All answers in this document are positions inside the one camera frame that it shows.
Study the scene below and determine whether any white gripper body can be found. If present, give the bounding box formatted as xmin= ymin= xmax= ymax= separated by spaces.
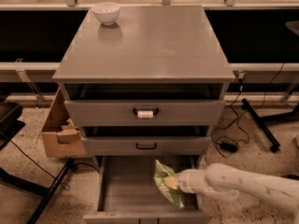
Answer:
xmin=177 ymin=169 xmax=210 ymax=194

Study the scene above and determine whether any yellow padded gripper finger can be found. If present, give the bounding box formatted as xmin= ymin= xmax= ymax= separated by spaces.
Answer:
xmin=164 ymin=176 xmax=178 ymax=189

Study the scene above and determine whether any green jalapeno chip bag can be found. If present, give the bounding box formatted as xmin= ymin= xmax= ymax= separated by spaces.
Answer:
xmin=154 ymin=160 xmax=184 ymax=208

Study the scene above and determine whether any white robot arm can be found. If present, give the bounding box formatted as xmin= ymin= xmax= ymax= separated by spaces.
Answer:
xmin=163 ymin=163 xmax=299 ymax=224

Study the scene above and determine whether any grey bottom drawer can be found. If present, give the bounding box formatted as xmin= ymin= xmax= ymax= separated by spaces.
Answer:
xmin=84 ymin=156 xmax=211 ymax=224

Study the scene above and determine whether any grey drawer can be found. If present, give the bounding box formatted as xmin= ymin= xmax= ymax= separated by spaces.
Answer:
xmin=84 ymin=156 xmax=211 ymax=224
xmin=82 ymin=126 xmax=211 ymax=156
xmin=64 ymin=83 xmax=226 ymax=127

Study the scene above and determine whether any grey top drawer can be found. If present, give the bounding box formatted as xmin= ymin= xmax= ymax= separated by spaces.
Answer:
xmin=64 ymin=83 xmax=226 ymax=127

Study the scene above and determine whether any grey middle drawer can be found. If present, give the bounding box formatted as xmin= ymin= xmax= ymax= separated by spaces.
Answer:
xmin=82 ymin=126 xmax=211 ymax=156

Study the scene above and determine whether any grey drawer cabinet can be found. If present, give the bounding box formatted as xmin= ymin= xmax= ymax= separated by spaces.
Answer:
xmin=53 ymin=6 xmax=235 ymax=165

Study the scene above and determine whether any black stand leg right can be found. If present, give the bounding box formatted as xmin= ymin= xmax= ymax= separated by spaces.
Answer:
xmin=241 ymin=99 xmax=299 ymax=153

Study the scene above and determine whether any black caster wheel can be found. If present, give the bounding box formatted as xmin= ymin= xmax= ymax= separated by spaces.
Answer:
xmin=284 ymin=175 xmax=299 ymax=180

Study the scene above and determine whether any brown cardboard box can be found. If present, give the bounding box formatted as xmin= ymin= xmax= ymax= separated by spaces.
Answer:
xmin=41 ymin=90 xmax=87 ymax=158

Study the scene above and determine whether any black stand left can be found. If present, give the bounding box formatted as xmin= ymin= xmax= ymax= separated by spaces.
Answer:
xmin=0 ymin=101 xmax=78 ymax=224

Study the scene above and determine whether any white ceramic bowl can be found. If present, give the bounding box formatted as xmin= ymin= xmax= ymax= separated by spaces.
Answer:
xmin=92 ymin=2 xmax=121 ymax=25

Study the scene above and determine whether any white tape on handle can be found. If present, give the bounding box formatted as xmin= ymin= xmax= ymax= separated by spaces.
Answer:
xmin=137 ymin=110 xmax=154 ymax=119

